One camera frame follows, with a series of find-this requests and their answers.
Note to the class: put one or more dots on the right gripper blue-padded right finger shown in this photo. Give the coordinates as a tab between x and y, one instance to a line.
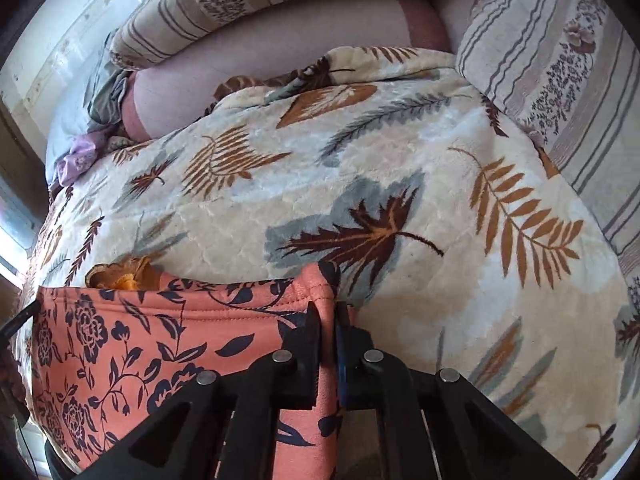
432	426

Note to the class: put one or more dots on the pink quilted bolster cushion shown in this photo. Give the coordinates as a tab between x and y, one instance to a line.
269	43

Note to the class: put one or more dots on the orange black floral blouse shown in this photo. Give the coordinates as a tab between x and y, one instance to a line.
105	359

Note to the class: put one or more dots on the cream leaf-print fleece blanket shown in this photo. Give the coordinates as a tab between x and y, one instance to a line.
458	243

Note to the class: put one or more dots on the lilac patterned small garment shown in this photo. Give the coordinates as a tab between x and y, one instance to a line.
68	157

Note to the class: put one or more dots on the striped floral side pillow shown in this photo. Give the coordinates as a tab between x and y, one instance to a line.
567	72

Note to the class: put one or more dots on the light blue grey pillow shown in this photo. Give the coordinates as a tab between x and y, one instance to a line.
93	99

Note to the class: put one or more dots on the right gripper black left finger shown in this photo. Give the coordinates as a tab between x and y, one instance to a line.
222	427

